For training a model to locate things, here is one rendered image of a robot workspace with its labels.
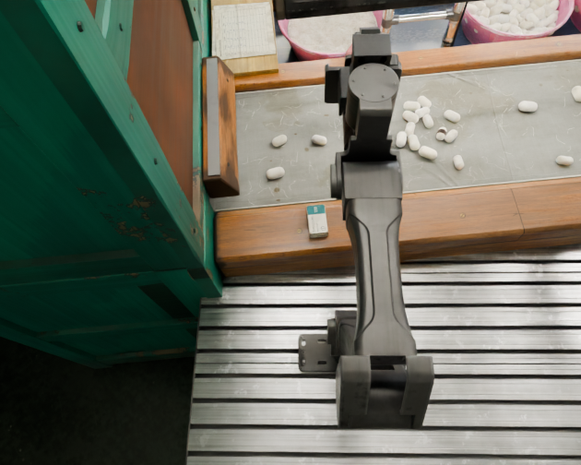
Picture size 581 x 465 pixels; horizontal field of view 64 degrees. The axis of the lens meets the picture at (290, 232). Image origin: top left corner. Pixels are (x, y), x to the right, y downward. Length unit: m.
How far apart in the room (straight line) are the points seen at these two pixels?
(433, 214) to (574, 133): 0.38
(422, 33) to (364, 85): 0.82
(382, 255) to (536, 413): 0.56
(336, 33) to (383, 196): 0.75
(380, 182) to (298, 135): 0.50
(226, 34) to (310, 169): 0.40
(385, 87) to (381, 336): 0.27
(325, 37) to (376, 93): 0.70
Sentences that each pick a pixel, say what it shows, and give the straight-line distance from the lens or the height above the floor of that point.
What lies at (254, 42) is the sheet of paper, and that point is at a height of 0.78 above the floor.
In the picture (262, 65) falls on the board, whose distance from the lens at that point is 1.13.
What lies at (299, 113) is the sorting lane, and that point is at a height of 0.74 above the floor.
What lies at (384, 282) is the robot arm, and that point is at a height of 1.10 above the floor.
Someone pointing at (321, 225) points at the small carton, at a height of 0.78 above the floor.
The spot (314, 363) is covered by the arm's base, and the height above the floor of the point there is 0.68.
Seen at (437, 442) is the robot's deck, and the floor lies 0.67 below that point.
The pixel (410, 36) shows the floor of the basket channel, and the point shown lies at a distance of 1.35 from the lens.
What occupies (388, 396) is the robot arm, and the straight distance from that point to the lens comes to 0.54.
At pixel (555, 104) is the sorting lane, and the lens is 1.21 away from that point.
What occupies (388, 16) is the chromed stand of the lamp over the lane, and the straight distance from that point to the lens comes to 1.11.
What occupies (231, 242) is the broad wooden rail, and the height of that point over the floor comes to 0.76.
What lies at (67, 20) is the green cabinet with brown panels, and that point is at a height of 1.33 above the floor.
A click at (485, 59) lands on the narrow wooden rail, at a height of 0.76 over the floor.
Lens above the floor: 1.58
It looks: 66 degrees down
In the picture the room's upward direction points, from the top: 6 degrees counter-clockwise
